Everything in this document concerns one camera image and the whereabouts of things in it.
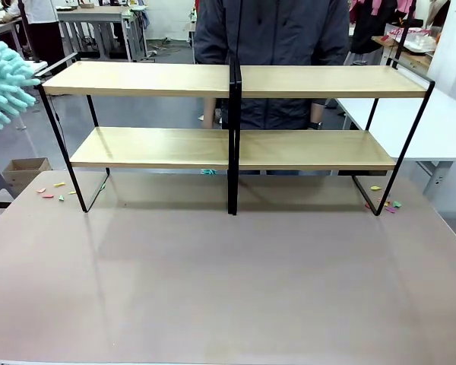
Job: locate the person's right hand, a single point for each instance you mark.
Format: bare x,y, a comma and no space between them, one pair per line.
209,121

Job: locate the teal chenille duster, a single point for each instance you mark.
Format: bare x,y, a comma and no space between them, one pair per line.
4,87

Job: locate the person's right forearm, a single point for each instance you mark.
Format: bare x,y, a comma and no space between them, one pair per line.
210,105

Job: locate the person's left forearm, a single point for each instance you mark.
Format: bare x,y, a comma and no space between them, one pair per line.
316,113

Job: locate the teal paper scrap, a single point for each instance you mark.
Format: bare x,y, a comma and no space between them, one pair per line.
208,172

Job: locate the black wrist watch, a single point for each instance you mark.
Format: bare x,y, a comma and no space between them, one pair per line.
315,125

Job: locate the person in grey jacket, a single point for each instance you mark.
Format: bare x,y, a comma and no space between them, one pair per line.
289,38

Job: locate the grey workbench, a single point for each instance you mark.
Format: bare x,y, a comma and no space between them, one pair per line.
99,19

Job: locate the yellow paper scrap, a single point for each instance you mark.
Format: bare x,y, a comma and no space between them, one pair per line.
375,188
59,185

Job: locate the hanging black garment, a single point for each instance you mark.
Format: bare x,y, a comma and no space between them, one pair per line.
372,26

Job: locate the cardboard box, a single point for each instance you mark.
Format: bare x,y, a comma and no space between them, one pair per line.
24,171

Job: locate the bystander in white shirt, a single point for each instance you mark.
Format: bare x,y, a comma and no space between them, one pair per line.
42,26

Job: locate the black stand pole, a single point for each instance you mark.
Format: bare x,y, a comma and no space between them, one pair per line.
26,30
404,34

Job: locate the white table with drawer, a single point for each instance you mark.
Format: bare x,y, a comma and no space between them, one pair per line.
422,125

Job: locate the wooden workbench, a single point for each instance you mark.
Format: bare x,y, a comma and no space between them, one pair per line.
414,49

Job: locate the wooden shelf unit black frame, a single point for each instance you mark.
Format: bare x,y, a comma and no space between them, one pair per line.
327,81
137,81

